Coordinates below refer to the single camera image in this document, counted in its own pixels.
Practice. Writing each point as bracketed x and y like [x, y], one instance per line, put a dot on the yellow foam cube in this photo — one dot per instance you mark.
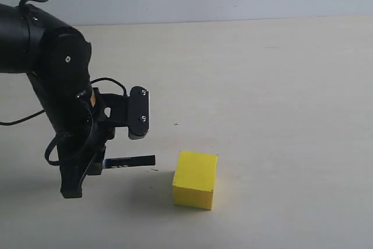
[194, 180]

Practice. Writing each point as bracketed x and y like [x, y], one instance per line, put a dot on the black and white marker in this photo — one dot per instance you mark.
[134, 161]

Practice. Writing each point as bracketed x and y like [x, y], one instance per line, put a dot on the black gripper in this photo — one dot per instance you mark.
[81, 149]

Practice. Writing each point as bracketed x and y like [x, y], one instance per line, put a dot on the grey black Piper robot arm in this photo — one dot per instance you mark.
[55, 57]

